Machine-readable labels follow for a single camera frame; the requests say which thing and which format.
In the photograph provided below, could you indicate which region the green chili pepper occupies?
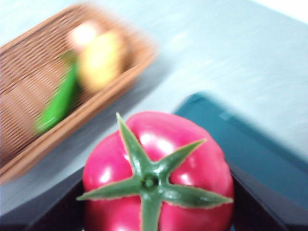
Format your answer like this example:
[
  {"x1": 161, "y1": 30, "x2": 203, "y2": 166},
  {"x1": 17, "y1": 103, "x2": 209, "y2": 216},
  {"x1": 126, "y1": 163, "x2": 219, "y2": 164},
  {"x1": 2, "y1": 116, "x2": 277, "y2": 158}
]
[{"x1": 35, "y1": 50, "x2": 80, "y2": 134}]

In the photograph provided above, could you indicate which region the black rectangular tray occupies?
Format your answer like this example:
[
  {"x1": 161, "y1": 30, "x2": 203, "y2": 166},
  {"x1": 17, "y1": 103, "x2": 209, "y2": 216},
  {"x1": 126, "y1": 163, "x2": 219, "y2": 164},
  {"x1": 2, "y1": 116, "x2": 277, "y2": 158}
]
[{"x1": 172, "y1": 91, "x2": 308, "y2": 210}]

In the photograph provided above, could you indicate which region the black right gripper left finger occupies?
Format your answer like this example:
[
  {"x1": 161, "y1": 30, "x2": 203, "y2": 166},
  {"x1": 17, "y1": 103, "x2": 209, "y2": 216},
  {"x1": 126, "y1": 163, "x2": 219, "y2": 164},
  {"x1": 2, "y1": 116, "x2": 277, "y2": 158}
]
[{"x1": 24, "y1": 178, "x2": 85, "y2": 231}]

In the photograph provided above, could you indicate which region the brown wicker basket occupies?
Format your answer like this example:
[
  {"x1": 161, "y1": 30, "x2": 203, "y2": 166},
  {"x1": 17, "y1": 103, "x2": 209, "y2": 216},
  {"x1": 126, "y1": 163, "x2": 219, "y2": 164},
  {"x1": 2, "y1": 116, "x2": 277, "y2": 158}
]
[{"x1": 0, "y1": 2, "x2": 159, "y2": 185}]

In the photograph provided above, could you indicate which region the orange-yellow potato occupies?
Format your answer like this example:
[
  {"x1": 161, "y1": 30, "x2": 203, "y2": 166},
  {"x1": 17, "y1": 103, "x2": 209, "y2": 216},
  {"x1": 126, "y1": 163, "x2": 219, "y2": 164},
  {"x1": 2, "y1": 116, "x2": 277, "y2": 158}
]
[{"x1": 77, "y1": 31, "x2": 126, "y2": 93}]

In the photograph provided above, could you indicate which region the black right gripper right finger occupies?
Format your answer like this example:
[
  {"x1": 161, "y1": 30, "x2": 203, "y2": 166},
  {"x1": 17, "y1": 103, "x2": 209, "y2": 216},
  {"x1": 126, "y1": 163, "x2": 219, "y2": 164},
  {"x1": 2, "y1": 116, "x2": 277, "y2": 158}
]
[{"x1": 228, "y1": 162, "x2": 289, "y2": 231}]

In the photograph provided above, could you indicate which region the pale brown egg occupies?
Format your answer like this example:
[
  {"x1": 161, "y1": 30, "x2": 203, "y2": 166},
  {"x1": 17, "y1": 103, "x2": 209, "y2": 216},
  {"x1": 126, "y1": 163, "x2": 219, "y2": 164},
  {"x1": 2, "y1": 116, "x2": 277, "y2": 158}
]
[{"x1": 68, "y1": 23, "x2": 99, "y2": 46}]

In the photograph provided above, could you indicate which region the red tomato with green stem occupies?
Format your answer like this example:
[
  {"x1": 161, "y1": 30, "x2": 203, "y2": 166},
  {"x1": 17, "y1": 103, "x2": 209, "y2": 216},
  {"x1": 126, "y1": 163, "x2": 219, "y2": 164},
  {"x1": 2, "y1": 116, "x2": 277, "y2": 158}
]
[{"x1": 76, "y1": 111, "x2": 235, "y2": 231}]

